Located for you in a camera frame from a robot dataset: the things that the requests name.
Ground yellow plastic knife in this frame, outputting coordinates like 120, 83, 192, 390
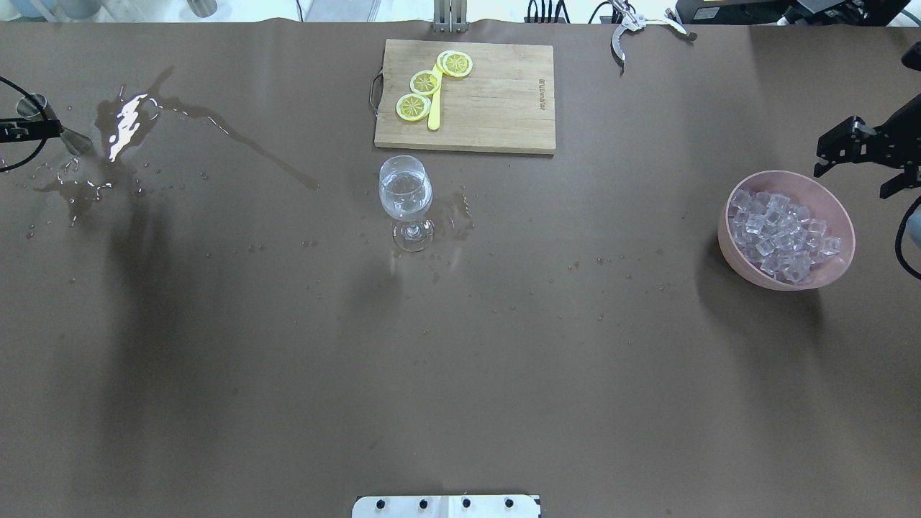
427, 63, 443, 132

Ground lemon slice far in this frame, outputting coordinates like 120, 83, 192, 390
435, 50, 473, 78

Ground steel double jigger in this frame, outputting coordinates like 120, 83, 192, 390
16, 93, 93, 156

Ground clear ice cubes pile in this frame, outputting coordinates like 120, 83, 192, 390
727, 189, 843, 286

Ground lemon slice near handle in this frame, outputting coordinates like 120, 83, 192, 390
395, 93, 432, 122

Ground bamboo cutting board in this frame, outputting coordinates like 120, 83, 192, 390
374, 39, 557, 156

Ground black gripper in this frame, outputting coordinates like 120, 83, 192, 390
815, 93, 920, 199

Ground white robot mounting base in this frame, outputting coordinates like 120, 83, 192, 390
351, 494, 543, 517

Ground pink bowl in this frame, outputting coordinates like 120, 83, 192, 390
717, 170, 856, 291

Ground lemon slice middle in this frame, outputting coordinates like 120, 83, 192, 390
410, 69, 442, 97

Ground aluminium frame post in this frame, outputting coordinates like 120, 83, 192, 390
433, 0, 469, 34

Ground clear wine glass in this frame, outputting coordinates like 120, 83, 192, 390
378, 155, 434, 253

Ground metal reacher grabber tool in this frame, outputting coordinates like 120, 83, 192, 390
607, 1, 698, 73

